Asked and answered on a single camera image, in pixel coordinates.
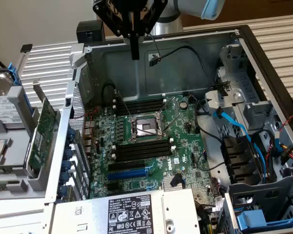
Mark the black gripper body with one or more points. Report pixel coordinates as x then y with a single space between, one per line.
107 14

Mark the green NVIDIA graphics card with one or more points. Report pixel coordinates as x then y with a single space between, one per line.
44 126

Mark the black mounting block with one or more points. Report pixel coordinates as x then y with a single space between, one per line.
90 31

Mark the open grey PC case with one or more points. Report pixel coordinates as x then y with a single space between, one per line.
127 63

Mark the black RAM slot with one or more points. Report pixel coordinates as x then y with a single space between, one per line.
144 157
141 104
144 148
141 107
144 152
141 100
141 111
144 144

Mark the thin metal locking lever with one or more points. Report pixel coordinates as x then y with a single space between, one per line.
124 105
172 122

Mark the metal socket cover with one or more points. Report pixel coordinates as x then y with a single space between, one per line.
175 104

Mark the silver coin battery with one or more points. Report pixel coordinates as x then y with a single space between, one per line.
183 104

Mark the CPU socket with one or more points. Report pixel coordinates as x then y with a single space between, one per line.
146 126

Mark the silver metal disk bay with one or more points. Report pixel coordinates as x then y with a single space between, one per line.
244 80

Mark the brown cardboard box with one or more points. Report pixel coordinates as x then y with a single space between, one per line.
258 9

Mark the grey plastic parts rack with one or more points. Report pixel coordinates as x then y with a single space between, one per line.
17 97

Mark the blue card retention clip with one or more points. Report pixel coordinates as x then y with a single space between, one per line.
62 191
68 154
72 134
66 165
64 178

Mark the green Dell motherboard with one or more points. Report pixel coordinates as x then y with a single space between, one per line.
185 146

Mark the hard disk with blue rails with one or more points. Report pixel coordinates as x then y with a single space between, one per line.
5 112

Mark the long black expansion slot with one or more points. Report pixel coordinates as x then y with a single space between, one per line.
127 166

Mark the blue expansion slot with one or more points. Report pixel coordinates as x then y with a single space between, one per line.
127 175

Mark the silver chipset heatsink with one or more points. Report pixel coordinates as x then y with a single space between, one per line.
167 182

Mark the short black expansion slot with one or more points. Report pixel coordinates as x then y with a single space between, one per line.
116 187

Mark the silver labelled power supply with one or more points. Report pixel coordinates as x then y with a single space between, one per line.
92 214

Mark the dark grey disk bay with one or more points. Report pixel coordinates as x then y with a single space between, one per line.
258 195

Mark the blue plastic latch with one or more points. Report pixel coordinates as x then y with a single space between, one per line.
251 219

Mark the small black bracket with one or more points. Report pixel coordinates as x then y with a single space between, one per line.
26 48

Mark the black chassis switch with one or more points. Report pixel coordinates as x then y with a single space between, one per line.
68 102

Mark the grey plastic bracket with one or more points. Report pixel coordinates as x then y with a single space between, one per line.
258 109

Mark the black plastic fan duct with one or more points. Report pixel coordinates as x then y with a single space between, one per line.
236 156

